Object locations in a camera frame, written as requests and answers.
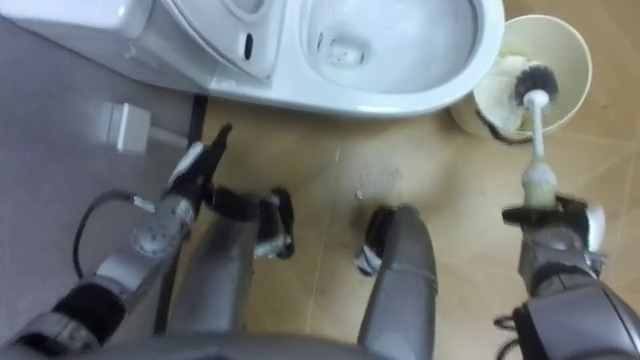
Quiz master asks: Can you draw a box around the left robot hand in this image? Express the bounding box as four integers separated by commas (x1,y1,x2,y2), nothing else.
167,122,234,207

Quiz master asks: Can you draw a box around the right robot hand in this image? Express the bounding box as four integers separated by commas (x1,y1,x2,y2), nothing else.
501,195,607,254

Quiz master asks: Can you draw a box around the white toilet brush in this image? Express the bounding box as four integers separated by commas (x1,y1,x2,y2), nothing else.
514,63,560,210

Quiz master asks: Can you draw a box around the white bin liner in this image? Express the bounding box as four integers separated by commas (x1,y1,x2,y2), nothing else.
473,53,531,132

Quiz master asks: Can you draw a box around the white toilet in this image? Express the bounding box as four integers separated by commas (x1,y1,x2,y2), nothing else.
0,0,506,119

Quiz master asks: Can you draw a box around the cream waste bin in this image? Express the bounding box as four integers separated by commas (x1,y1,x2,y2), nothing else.
448,14,594,140

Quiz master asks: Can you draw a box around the white wall socket box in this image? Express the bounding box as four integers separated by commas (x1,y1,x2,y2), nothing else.
102,102,189,155

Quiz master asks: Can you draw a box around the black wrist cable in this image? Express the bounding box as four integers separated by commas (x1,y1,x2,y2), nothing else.
493,313,521,360
72,189,156,280

